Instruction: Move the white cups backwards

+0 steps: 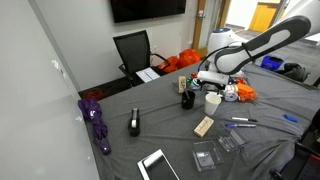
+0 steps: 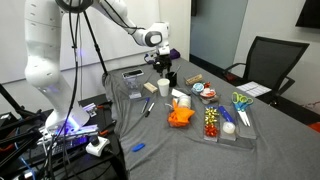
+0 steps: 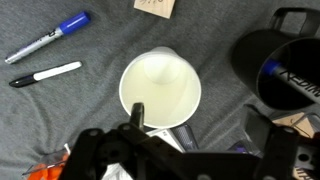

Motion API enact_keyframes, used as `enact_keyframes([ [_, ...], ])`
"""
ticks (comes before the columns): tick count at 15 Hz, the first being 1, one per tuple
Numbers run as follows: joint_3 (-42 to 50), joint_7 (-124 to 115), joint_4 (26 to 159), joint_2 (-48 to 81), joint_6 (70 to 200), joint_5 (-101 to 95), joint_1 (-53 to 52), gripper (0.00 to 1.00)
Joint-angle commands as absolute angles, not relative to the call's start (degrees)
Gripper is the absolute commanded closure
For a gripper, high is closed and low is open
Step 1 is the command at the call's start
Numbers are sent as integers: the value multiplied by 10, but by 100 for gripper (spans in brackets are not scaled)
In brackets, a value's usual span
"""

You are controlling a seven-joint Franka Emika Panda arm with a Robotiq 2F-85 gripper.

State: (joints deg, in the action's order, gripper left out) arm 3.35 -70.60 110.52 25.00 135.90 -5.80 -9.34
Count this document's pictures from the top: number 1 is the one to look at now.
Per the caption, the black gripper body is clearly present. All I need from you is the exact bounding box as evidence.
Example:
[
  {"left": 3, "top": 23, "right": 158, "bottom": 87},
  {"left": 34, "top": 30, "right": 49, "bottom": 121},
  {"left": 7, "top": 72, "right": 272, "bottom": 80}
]
[{"left": 203, "top": 82, "right": 225, "bottom": 96}]

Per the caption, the white paper cup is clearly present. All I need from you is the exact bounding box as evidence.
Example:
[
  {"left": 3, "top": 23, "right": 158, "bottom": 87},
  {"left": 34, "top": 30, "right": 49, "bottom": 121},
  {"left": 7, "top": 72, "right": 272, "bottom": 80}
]
[{"left": 204, "top": 92, "right": 223, "bottom": 116}]

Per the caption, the white tape roll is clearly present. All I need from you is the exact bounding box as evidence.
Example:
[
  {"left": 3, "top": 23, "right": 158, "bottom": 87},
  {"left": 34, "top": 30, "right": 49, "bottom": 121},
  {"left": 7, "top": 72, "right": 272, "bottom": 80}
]
[{"left": 223, "top": 84, "right": 239, "bottom": 103}]

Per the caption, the black mug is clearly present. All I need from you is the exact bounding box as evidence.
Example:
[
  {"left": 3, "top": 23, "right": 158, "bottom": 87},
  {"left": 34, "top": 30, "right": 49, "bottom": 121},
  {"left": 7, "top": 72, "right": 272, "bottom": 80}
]
[{"left": 181, "top": 89, "right": 196, "bottom": 110}]

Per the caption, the silver spoon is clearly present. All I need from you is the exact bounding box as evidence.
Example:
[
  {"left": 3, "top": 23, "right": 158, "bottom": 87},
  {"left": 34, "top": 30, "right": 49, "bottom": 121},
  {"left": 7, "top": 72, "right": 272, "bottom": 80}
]
[{"left": 183, "top": 87, "right": 192, "bottom": 100}]

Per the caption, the orange cloth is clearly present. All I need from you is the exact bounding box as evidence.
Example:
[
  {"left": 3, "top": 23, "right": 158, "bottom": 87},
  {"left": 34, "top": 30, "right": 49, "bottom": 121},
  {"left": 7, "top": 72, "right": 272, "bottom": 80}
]
[{"left": 235, "top": 82, "right": 259, "bottom": 103}]

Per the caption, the wooden stamp block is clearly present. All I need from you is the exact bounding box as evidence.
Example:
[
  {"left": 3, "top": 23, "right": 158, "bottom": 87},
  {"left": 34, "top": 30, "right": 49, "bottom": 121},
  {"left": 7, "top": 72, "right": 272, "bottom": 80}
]
[{"left": 177, "top": 75, "right": 187, "bottom": 94}]

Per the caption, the light wooden block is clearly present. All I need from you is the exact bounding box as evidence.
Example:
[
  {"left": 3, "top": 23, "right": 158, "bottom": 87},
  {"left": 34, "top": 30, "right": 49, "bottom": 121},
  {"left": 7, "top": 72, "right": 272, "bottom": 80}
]
[{"left": 193, "top": 115, "right": 215, "bottom": 139}]

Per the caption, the black marker pen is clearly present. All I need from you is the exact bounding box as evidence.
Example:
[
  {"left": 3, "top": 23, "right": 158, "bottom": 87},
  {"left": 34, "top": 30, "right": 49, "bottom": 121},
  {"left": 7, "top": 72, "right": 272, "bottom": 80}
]
[{"left": 231, "top": 116, "right": 259, "bottom": 123}]

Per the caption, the blue marker pen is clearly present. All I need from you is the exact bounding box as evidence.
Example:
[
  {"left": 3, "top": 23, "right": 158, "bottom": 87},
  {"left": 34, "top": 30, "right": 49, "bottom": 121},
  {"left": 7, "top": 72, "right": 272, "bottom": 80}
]
[{"left": 225, "top": 123, "right": 257, "bottom": 129}]

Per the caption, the orange plastic bag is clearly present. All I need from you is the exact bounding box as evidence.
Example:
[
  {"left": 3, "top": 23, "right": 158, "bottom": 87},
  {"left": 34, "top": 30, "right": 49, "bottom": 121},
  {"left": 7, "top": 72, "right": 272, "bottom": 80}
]
[
  {"left": 157, "top": 55, "right": 181, "bottom": 74},
  {"left": 178, "top": 48, "right": 202, "bottom": 69}
]

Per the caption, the clear plastic container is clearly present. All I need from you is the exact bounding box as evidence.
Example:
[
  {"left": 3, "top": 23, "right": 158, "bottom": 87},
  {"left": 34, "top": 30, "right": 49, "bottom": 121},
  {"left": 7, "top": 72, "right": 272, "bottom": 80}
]
[
  {"left": 192, "top": 140, "right": 225, "bottom": 173},
  {"left": 217, "top": 127, "right": 249, "bottom": 153}
]

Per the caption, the grey tablecloth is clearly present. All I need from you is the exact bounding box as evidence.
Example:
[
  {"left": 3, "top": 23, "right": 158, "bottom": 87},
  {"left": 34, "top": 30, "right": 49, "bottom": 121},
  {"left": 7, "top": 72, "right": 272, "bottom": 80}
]
[{"left": 84, "top": 61, "right": 320, "bottom": 180}]

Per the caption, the blue plastic bin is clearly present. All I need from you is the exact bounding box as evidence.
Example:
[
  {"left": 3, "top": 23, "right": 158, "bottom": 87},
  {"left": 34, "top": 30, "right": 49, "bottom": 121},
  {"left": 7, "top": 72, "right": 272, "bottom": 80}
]
[{"left": 259, "top": 55, "right": 285, "bottom": 72}]

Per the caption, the white paper sheet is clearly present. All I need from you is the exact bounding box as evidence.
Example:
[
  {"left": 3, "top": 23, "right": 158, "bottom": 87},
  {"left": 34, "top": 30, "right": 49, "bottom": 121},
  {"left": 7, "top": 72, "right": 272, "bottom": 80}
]
[{"left": 135, "top": 67, "right": 162, "bottom": 84}]

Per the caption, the brown wooden door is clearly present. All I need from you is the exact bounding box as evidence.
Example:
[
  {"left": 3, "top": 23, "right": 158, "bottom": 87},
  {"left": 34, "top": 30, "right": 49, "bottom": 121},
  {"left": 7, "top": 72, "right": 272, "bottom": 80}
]
[{"left": 192, "top": 0, "right": 208, "bottom": 51}]

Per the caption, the blue marker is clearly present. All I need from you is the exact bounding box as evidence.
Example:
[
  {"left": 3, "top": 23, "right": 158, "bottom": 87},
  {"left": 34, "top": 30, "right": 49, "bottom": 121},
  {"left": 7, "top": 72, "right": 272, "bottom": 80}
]
[{"left": 282, "top": 114, "right": 299, "bottom": 123}]

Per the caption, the black bag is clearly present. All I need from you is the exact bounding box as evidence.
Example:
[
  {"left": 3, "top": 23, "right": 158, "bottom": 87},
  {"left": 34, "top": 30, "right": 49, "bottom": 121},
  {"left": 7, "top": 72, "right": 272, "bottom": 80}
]
[{"left": 278, "top": 62, "right": 311, "bottom": 83}]

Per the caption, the black office chair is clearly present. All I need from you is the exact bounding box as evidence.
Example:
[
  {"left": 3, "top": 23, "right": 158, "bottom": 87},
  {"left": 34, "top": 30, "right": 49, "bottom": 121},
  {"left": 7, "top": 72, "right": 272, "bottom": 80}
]
[{"left": 112, "top": 29, "right": 172, "bottom": 88}]

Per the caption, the yellow wooden door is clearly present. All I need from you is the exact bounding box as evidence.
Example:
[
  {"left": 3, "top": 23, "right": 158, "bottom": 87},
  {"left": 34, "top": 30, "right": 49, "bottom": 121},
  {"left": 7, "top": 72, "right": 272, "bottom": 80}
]
[{"left": 248, "top": 1, "right": 279, "bottom": 33}]

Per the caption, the purple cloth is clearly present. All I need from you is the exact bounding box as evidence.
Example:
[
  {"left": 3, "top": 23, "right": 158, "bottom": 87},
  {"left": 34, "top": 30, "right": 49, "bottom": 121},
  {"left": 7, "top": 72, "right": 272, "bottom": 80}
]
[{"left": 77, "top": 97, "right": 113, "bottom": 156}]

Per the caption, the light grey wrist camera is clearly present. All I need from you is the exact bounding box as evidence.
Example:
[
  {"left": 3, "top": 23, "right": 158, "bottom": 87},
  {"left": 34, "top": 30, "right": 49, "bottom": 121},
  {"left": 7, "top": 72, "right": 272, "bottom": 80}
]
[{"left": 196, "top": 70, "right": 232, "bottom": 86}]

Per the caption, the black wall television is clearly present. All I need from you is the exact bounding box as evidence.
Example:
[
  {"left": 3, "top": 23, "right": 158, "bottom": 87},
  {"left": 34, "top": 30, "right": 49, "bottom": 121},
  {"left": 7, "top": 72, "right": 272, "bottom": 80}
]
[{"left": 110, "top": 0, "right": 187, "bottom": 24}]

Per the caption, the white wall board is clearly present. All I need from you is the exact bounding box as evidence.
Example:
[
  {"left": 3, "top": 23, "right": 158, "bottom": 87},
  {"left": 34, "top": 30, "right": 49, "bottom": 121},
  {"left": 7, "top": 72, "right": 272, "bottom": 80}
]
[{"left": 0, "top": 94, "right": 101, "bottom": 180}]

